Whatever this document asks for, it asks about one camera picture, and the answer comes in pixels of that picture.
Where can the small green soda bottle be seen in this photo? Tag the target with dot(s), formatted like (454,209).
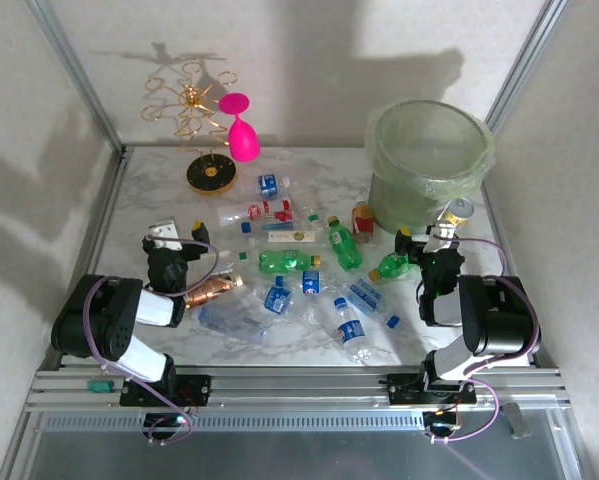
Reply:
(344,247)
(394,265)

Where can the brown coffee carton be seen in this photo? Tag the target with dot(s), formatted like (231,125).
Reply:
(209,292)

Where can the small red yellow label bottle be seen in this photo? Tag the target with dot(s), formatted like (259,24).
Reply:
(363,220)

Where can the red label red cap bottle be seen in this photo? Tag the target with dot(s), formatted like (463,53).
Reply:
(253,212)

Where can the long blue label water bottle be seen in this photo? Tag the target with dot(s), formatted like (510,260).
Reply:
(366,297)

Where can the bluish clear water bottle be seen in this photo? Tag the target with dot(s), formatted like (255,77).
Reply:
(229,322)

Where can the red flower label bottle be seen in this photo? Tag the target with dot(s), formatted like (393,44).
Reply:
(281,216)

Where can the blue label white cap bottle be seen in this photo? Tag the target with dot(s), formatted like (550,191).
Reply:
(267,184)

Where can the large green soda bottle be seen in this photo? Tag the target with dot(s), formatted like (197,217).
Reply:
(284,262)

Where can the square white label tea bottle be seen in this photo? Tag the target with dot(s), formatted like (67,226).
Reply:
(289,236)

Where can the blue label clear bottle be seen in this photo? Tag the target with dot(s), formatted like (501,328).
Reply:
(311,282)

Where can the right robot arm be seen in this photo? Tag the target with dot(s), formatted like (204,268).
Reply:
(494,320)

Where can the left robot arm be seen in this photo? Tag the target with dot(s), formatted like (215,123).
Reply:
(104,320)

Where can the grey mesh bin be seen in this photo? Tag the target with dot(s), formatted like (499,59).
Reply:
(404,210)

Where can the green plastic bin liner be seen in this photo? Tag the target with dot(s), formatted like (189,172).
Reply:
(379,150)

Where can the gold drink can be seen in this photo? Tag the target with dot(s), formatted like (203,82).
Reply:
(458,212)

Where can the pink wine glass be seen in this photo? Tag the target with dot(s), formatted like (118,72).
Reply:
(243,142)

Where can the green terminal block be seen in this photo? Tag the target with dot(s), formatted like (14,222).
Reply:
(100,386)

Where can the small black circuit board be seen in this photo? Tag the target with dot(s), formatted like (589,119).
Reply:
(166,422)
(441,422)

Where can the grey metal latch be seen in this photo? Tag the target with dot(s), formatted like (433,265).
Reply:
(515,422)

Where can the slotted metal cover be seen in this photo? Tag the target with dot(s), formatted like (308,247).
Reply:
(279,422)

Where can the grey metal shelf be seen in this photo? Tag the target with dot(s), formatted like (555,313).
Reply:
(299,457)

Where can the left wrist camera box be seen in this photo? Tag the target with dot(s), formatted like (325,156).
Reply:
(166,232)

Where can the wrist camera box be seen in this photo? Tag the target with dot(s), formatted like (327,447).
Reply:
(166,232)
(441,237)

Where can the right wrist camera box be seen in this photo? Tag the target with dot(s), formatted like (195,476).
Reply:
(441,237)

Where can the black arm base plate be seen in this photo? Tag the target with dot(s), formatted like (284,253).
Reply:
(404,390)
(194,390)

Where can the aluminium front rail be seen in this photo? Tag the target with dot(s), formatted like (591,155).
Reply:
(299,390)

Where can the aluminium frame post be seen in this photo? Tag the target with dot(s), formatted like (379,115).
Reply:
(79,75)
(525,60)

